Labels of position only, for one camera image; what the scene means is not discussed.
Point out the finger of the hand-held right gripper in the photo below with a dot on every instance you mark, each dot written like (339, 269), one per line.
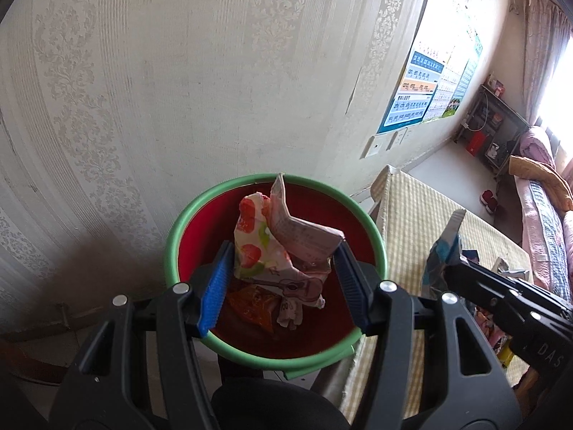
(474, 282)

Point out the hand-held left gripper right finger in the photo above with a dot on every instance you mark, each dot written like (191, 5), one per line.
(351, 286)

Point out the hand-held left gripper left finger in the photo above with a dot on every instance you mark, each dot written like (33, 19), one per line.
(217, 293)

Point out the blue snack bag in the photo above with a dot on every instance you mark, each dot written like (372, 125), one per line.
(436, 260)

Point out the strawberry print wrapper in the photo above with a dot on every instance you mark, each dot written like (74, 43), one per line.
(250, 251)

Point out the pink printed paper carton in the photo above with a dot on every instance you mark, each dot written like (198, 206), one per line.
(304, 237)

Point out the red bin with green rim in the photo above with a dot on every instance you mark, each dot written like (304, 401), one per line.
(322, 206)

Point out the crumpled silver foil wrapper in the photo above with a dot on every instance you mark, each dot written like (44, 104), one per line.
(508, 269)

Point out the orange snack wrapper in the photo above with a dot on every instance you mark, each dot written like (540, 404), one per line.
(250, 309)

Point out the guitar print wrapper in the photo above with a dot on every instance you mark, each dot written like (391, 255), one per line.
(295, 289)

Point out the red slipper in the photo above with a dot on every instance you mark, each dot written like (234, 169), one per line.
(486, 197)
(492, 206)

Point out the table with checked cloth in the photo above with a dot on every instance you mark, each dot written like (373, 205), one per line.
(416, 215)

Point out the tan blanket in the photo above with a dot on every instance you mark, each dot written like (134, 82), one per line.
(541, 174)

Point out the red bag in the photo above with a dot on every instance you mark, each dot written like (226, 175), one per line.
(475, 143)

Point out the rolled pink quilt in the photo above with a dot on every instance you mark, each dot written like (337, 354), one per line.
(537, 148)

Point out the metal storage shelf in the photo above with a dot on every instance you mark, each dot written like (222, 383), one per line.
(506, 112)

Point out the pink patterned curtain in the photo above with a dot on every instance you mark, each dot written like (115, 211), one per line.
(544, 53)

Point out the white wall switch panel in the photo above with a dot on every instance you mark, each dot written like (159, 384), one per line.
(374, 147)

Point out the white table wall poster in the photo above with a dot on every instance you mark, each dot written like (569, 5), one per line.
(447, 92)

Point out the blue lettered wall poster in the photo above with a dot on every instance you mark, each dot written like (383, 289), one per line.
(412, 94)

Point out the green bordered wall poster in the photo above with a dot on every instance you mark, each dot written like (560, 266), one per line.
(471, 67)

